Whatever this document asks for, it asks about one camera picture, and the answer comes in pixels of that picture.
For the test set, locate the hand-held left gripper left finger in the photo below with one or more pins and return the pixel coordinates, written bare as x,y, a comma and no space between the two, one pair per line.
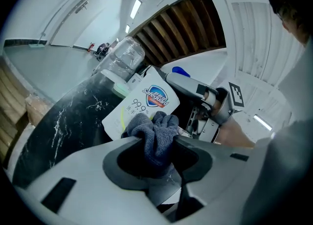
93,194

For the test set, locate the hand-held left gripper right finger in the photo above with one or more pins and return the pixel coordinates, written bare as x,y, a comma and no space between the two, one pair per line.
227,170

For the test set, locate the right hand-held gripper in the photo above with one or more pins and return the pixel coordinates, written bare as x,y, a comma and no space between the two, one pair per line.
220,119

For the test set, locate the white soap dispenser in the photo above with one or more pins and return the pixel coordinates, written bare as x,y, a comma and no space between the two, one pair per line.
144,101

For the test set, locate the gray cloth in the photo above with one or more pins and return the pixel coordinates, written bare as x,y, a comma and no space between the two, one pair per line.
159,141

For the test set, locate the person's right forearm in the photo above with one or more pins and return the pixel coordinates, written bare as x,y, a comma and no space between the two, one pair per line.
234,134

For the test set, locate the pale green soap dish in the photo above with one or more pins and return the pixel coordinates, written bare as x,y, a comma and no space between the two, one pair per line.
121,90

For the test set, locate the person's right hand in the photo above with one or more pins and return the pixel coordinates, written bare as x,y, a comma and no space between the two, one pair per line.
216,105

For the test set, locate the blue plastic object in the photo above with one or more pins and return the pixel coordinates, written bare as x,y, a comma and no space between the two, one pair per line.
180,70

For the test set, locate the person's gray shirt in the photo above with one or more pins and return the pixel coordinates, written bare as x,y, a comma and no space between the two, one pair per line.
281,158

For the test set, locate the wooden slatted panel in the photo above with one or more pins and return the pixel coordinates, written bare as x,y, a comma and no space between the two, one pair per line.
183,28

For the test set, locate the rectangular ceiling light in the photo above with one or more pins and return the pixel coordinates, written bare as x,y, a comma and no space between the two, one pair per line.
262,122

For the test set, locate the clear plastic water bottle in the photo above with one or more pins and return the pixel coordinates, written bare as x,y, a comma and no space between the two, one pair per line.
124,56

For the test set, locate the white bottle stand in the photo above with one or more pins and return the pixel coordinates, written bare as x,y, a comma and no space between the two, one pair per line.
111,76

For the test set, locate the short ceiling light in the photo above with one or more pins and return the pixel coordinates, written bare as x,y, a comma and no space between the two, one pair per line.
127,29

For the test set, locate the dark wheeled cart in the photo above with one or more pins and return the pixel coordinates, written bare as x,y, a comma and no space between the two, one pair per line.
102,50

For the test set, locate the long ceiling light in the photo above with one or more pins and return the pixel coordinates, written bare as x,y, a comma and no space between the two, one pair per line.
135,8

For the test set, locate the red fire extinguisher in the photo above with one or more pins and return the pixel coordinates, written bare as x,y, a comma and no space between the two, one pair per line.
90,47

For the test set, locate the wooden slatted crate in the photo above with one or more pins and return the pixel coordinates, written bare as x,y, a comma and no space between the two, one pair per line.
11,101

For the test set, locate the person's face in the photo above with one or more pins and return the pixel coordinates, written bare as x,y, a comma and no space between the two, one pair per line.
293,21

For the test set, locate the green flat mop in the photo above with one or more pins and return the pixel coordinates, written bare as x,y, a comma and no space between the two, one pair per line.
36,45

